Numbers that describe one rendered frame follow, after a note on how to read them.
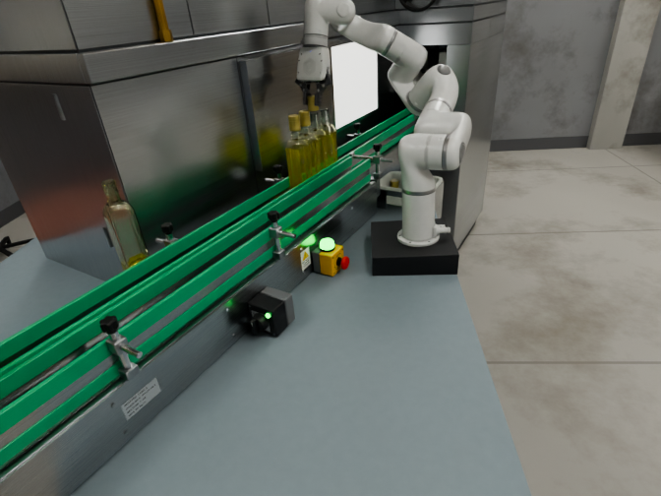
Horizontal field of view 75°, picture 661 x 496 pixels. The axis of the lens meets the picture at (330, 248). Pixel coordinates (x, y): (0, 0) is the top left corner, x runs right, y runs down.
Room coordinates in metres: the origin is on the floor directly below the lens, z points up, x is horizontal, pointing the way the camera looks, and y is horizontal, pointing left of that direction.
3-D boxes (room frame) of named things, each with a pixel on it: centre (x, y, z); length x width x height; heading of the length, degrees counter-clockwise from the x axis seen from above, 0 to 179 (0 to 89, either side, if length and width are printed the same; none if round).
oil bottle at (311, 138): (1.38, 0.05, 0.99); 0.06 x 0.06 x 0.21; 58
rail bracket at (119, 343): (0.57, 0.37, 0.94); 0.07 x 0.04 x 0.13; 57
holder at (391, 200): (1.54, -0.29, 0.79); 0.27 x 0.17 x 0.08; 57
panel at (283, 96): (1.74, -0.03, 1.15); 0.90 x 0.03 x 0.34; 147
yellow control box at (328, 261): (1.09, 0.01, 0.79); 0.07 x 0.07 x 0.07; 57
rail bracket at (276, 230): (0.96, 0.12, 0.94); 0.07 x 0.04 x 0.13; 57
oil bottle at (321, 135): (1.43, 0.02, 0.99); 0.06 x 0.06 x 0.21; 57
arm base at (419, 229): (1.14, -0.28, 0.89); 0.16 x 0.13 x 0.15; 83
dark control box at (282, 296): (0.85, 0.16, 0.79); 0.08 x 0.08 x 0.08; 57
